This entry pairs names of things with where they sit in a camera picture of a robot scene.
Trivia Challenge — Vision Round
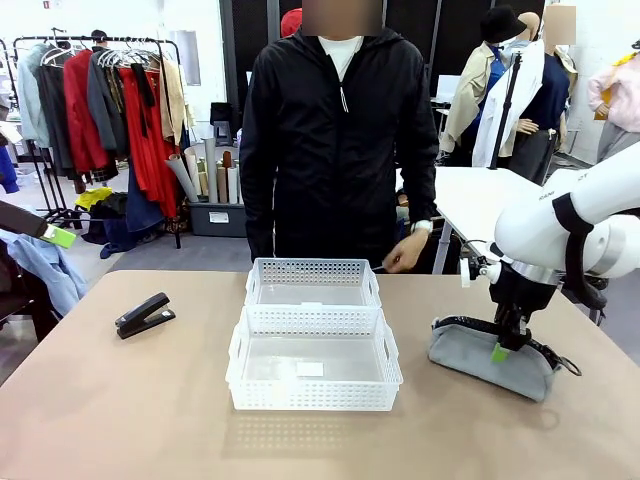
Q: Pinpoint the white monitor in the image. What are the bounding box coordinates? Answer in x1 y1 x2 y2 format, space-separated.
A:
436 73 470 102

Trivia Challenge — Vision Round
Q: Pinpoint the red hanging jacket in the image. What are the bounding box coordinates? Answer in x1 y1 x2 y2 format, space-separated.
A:
63 49 120 175

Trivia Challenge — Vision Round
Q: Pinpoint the dark chair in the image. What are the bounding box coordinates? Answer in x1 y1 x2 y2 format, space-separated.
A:
0 238 62 329

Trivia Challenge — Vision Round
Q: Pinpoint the pale blue hanging jacket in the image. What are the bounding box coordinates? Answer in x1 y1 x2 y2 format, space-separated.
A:
16 43 51 150

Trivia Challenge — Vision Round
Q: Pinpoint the grey storage bin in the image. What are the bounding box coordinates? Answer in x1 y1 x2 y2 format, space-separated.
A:
187 198 250 239

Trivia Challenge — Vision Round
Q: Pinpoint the person's right forearm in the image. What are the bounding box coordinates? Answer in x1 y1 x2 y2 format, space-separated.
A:
238 149 279 264

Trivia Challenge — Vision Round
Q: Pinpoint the blue denim skirt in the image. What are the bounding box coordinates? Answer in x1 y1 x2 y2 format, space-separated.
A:
124 167 167 235

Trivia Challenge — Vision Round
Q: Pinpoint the black bucket hat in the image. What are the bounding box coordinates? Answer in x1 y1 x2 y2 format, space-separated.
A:
478 4 527 45

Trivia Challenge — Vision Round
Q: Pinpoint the black tripod pole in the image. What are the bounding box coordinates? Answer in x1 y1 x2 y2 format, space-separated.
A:
488 49 525 172

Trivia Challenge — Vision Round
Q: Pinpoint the grey cardboard tube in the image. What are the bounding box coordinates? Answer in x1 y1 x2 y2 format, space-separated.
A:
202 137 220 205

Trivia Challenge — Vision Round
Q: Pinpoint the person's left hand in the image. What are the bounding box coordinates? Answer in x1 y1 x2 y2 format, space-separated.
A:
382 233 431 275

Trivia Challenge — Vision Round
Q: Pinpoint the red hat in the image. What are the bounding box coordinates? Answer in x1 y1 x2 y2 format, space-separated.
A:
279 7 305 40

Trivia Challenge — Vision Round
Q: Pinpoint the dark grey hanging garment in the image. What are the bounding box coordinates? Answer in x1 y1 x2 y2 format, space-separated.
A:
37 62 76 177

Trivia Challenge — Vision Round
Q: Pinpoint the black clothes rack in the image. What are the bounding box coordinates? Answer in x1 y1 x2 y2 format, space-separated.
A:
12 34 184 251

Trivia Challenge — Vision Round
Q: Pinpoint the beige hanging garment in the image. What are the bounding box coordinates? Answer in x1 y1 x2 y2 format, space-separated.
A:
158 56 190 147

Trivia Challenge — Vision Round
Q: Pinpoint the person's left forearm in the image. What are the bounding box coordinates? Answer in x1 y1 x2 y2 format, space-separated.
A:
397 134 441 226

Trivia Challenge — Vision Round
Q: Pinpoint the white perforated plastic basket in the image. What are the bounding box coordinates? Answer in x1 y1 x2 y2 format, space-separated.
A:
244 257 384 314

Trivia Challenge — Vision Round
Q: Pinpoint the white basket with label sticker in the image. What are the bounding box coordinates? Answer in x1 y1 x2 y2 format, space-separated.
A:
224 304 404 412

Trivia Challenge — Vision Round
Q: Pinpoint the mannequin in white coat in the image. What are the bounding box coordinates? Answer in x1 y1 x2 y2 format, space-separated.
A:
472 9 581 186

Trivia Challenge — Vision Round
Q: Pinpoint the black clothes pile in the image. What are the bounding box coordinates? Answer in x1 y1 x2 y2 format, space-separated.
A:
82 192 130 259

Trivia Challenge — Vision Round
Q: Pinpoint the yellow garment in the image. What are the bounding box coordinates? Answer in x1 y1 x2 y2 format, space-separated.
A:
74 187 115 212

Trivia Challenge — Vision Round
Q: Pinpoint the white work table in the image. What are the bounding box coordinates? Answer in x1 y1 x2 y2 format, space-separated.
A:
394 165 549 275

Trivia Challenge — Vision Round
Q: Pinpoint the person in black jacket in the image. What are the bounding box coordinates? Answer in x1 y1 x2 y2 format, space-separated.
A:
238 22 441 274

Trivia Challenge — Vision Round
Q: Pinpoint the grey hanging jacket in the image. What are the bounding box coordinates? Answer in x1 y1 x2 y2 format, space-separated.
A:
87 49 132 157

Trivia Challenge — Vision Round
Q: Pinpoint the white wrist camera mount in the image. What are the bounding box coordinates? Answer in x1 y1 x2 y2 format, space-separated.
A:
459 255 502 290

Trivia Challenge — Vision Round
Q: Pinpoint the grey paper roll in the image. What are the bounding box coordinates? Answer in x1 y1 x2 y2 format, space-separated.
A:
164 152 201 204

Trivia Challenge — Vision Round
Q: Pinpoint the red hanging dress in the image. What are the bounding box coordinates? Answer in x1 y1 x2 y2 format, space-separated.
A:
119 66 182 220

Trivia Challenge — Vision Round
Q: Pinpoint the mannequin in beige trench coat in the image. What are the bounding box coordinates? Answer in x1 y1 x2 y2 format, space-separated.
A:
438 19 504 169

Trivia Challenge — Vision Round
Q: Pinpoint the mannequin in pink hoodie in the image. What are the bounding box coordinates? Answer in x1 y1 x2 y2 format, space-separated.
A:
586 49 640 164

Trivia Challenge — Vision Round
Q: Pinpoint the light blue shirt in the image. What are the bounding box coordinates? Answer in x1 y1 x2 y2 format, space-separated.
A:
0 232 90 320

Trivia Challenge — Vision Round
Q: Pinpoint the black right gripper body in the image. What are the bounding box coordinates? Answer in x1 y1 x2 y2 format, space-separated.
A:
488 262 557 315

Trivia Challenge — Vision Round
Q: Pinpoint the black stool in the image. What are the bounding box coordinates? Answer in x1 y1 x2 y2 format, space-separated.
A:
209 101 235 142

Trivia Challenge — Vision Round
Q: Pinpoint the grey zipper pencil pouch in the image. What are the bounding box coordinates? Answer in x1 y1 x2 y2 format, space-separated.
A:
427 314 582 403

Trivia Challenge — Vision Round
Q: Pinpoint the black stapler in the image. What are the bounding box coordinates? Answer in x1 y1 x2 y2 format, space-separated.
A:
114 292 177 340

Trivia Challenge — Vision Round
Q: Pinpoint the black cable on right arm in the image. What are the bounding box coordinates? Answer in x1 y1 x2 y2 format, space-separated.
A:
551 192 610 310

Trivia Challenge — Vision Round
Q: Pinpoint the royal blue garment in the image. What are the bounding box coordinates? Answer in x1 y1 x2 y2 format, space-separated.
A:
0 147 22 195

